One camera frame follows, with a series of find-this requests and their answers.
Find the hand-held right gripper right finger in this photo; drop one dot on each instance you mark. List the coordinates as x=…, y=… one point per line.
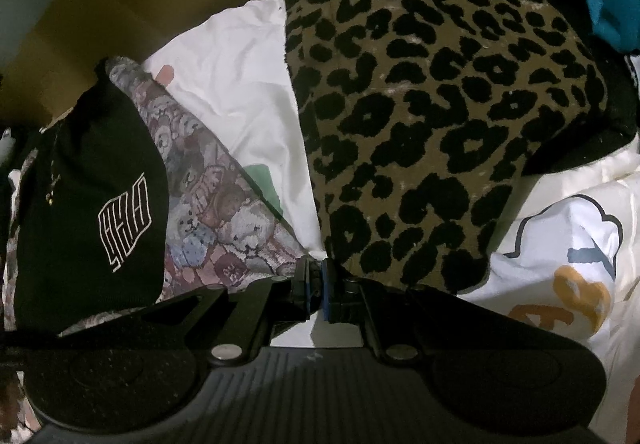
x=328, y=296

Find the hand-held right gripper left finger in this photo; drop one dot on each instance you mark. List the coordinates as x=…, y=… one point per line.
x=302, y=291

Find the leopard print garment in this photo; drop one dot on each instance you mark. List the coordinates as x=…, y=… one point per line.
x=425, y=99

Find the black garment bear print lining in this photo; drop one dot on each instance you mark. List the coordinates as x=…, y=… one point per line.
x=90, y=164

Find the white cartoon print bedsheet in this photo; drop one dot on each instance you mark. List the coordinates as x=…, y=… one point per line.
x=240, y=74

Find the brown cardboard sheet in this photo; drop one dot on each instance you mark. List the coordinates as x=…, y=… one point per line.
x=125, y=14

